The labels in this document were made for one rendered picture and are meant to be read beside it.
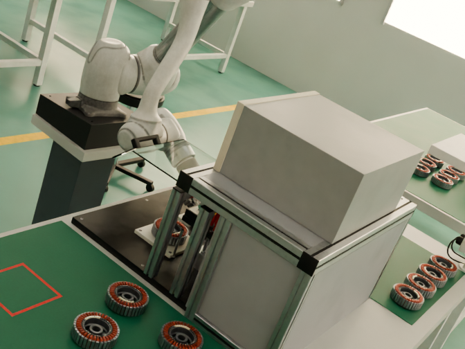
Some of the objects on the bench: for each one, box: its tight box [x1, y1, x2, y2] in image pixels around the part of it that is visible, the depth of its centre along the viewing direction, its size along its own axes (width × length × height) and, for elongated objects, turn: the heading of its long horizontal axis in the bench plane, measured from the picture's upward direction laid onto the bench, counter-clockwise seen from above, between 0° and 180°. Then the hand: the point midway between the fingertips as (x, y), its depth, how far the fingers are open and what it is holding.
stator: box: [105, 281, 149, 316], centre depth 184 cm, size 11×11×4 cm
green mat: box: [370, 235, 465, 325], centre depth 271 cm, size 94×61×1 cm, turn 18°
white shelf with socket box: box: [428, 134, 465, 273], centre depth 268 cm, size 35×37×46 cm
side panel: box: [184, 217, 317, 349], centre depth 178 cm, size 28×3×32 cm, turn 18°
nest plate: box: [134, 224, 190, 258], centre depth 217 cm, size 15×15×1 cm
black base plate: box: [71, 189, 207, 311], centre depth 227 cm, size 47×64×2 cm
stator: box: [158, 321, 203, 349], centre depth 177 cm, size 11×11×4 cm
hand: (214, 214), depth 236 cm, fingers open, 13 cm apart
